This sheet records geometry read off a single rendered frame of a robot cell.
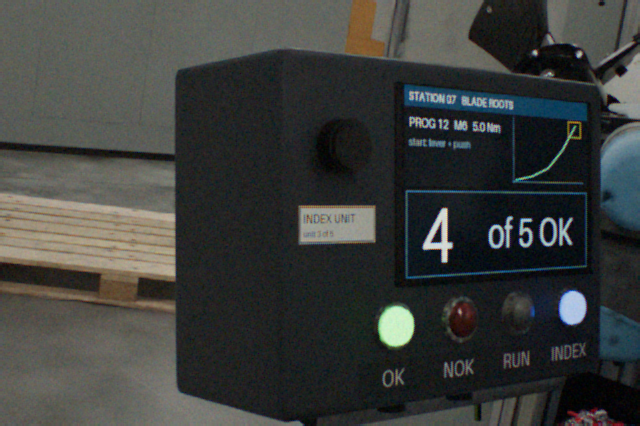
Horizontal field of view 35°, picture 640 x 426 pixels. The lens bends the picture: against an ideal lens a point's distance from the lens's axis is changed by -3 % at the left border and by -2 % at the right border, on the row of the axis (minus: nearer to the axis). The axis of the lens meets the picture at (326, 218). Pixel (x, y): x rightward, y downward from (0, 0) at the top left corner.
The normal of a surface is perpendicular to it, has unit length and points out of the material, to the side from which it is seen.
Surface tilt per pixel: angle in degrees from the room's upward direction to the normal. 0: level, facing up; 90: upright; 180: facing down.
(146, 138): 90
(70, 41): 90
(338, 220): 75
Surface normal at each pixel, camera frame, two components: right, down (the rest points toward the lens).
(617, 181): -0.25, 0.17
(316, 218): 0.62, 0.01
